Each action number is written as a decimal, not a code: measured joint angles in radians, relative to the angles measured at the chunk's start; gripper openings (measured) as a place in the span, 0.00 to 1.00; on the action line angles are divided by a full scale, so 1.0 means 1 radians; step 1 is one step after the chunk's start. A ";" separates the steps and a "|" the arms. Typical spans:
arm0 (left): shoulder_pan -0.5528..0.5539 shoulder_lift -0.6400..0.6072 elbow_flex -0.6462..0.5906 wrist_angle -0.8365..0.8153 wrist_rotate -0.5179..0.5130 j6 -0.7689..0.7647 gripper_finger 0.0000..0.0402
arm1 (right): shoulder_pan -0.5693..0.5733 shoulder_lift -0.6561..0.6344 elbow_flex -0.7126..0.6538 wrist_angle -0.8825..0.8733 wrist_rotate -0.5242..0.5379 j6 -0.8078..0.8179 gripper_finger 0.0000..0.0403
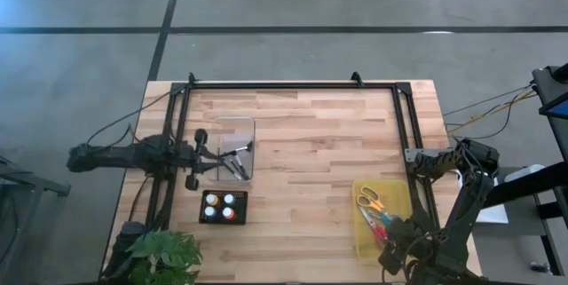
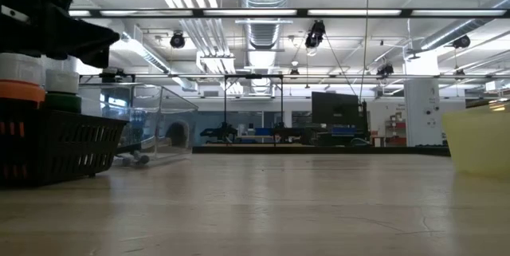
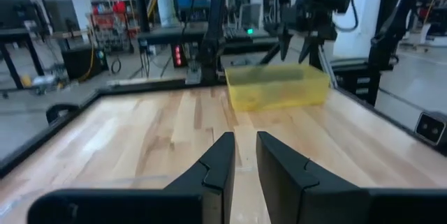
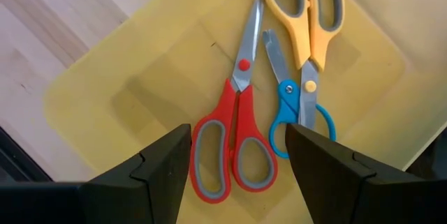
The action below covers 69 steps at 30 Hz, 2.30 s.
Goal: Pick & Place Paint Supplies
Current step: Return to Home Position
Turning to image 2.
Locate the red white background cart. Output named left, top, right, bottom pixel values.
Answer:
left=384, top=114, right=408, bottom=146

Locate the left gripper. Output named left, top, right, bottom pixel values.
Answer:
left=0, top=0, right=121, bottom=69

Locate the black aluminium table frame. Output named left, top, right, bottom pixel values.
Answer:
left=192, top=144, right=451, bottom=157

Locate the black plastic slotted basket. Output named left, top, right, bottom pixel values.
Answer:
left=0, top=107, right=130, bottom=189

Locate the orange acrylic paint bottle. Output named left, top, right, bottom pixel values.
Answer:
left=0, top=52, right=46, bottom=110

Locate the black overhead frame bar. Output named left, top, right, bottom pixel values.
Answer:
left=67, top=7, right=510, bottom=19

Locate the black ceiling cable reel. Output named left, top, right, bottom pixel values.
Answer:
left=169, top=31, right=186, bottom=49
left=304, top=19, right=327, bottom=49
left=376, top=61, right=395, bottom=80
left=452, top=34, right=472, bottom=49

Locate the translucent yellow plastic bin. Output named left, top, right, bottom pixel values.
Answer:
left=441, top=101, right=510, bottom=180

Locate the black background monitor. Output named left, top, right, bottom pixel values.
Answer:
left=311, top=91, right=360, bottom=126

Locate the background robot workstation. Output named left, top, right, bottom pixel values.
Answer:
left=198, top=73, right=374, bottom=148

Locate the white building pillar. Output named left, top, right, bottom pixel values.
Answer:
left=403, top=77, right=443, bottom=147

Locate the clear plastic bin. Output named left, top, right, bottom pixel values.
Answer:
left=77, top=81, right=199, bottom=167

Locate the green acrylic paint bottle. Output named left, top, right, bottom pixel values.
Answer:
left=43, top=68, right=83, bottom=115

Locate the large round-head paintbrush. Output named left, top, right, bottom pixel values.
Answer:
left=135, top=119, right=191, bottom=167

